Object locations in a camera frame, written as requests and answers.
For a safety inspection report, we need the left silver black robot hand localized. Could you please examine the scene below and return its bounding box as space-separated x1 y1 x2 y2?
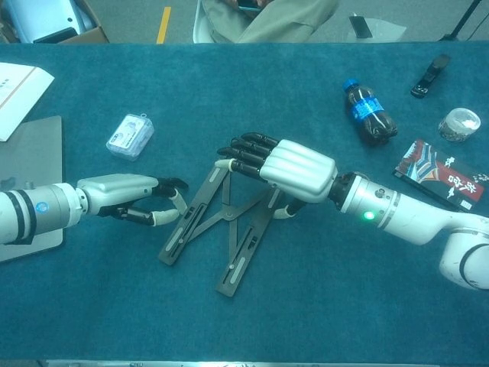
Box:
76 173 189 228

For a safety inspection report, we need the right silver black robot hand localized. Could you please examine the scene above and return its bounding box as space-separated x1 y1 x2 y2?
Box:
215 132 339 219

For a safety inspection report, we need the black folding laptop stand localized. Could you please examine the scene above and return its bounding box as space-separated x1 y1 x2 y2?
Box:
158 158 303 297

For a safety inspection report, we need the silver closed laptop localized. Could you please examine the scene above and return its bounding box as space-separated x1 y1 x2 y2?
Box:
0 115 65 263

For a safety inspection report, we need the dark metal support rod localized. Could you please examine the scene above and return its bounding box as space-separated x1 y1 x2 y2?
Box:
439 0 486 42

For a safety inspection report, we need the small clear plastic case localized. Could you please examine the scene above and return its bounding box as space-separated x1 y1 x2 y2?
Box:
105 112 155 162

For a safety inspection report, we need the cola bottle with blue label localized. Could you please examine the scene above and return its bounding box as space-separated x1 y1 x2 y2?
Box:
342 78 399 147

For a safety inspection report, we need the red black printed box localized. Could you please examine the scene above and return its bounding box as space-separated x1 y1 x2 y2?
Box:
393 139 489 213

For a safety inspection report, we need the seated person in beige clothes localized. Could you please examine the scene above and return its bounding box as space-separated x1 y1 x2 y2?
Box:
200 0 342 44

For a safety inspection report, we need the brown cardboard box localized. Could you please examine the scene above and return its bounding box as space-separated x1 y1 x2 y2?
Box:
0 0 110 44

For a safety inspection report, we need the black smartphone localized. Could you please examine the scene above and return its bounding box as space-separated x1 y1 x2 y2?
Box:
349 15 374 39

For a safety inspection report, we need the black handheld device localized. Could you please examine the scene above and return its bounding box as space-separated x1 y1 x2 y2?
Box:
410 54 452 99

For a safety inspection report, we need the light grey flat device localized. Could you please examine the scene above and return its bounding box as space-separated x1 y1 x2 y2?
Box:
7 0 96 44

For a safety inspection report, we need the aluminium frame rail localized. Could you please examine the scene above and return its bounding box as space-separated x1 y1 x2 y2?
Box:
45 359 452 367

